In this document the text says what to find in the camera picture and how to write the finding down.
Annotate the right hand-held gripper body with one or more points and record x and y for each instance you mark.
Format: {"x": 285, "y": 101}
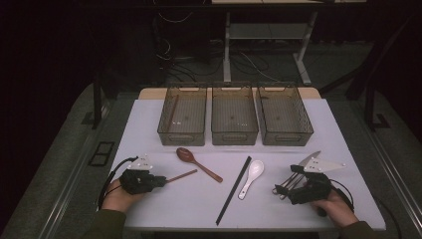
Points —
{"x": 310, "y": 192}

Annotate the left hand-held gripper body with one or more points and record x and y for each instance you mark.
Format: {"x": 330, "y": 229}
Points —
{"x": 139, "y": 181}

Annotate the metal fork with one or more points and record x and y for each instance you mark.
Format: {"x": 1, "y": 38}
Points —
{"x": 292, "y": 184}

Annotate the metal table knife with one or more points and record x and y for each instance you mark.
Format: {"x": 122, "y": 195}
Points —
{"x": 312, "y": 157}

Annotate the white ceramic spoon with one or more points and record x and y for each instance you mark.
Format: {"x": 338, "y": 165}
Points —
{"x": 253, "y": 171}

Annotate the brown wooden spoon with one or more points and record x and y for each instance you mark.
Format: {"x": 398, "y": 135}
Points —
{"x": 185, "y": 155}

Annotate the black chopstick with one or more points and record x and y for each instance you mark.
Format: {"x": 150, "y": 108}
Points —
{"x": 236, "y": 187}
{"x": 232, "y": 191}

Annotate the brown transparent plastic bin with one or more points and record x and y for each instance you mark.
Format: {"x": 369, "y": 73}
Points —
{"x": 283, "y": 114}
{"x": 234, "y": 114}
{"x": 183, "y": 116}

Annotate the person's left hand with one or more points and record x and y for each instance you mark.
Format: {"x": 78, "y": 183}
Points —
{"x": 117, "y": 199}

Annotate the person's right hand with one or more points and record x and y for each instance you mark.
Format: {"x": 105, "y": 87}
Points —
{"x": 336, "y": 209}

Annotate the black metal stand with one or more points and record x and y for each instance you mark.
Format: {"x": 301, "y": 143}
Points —
{"x": 370, "y": 109}
{"x": 97, "y": 103}

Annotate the metal floor rail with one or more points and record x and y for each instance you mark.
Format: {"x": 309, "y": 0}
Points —
{"x": 398, "y": 179}
{"x": 66, "y": 189}

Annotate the white metal desk frame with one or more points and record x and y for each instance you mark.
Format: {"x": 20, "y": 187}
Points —
{"x": 265, "y": 31}

